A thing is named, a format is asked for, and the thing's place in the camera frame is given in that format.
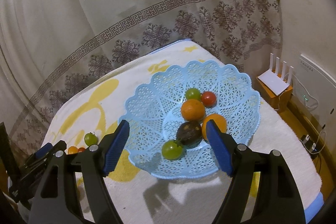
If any smooth yellow-orange fruit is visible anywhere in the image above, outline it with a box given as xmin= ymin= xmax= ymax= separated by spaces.
xmin=68 ymin=146 xmax=78 ymax=155

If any green tomato with stem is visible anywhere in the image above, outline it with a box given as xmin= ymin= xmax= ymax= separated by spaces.
xmin=84 ymin=132 xmax=98 ymax=147

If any blue lattice plastic basket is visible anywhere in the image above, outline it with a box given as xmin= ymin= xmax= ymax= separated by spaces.
xmin=123 ymin=60 xmax=261 ymax=179

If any large smooth orange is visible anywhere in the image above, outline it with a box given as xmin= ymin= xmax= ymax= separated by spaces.
xmin=202 ymin=114 xmax=227 ymax=140

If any dark brown round fruit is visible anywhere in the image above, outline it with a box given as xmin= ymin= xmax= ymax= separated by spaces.
xmin=176 ymin=121 xmax=203 ymax=145

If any small textured orange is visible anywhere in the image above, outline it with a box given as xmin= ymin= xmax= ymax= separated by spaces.
xmin=181 ymin=100 xmax=206 ymax=121

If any small red tomato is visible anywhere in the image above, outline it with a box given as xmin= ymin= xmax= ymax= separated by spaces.
xmin=201 ymin=91 xmax=217 ymax=107

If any black power adapter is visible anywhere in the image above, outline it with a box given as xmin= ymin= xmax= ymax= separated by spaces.
xmin=300 ymin=134 xmax=318 ymax=155

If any orange wooden stand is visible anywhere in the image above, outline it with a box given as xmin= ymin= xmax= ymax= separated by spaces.
xmin=256 ymin=79 xmax=293 ymax=113

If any white wifi router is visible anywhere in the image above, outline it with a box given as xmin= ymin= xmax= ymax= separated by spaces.
xmin=257 ymin=53 xmax=294 ymax=96

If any beige patterned curtain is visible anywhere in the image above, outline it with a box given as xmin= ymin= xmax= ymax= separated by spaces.
xmin=1 ymin=0 xmax=282 ymax=157

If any white wall appliance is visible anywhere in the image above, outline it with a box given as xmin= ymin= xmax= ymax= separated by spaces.
xmin=293 ymin=54 xmax=335 ymax=130

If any white cable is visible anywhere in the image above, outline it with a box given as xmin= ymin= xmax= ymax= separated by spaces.
xmin=278 ymin=74 xmax=328 ymax=155

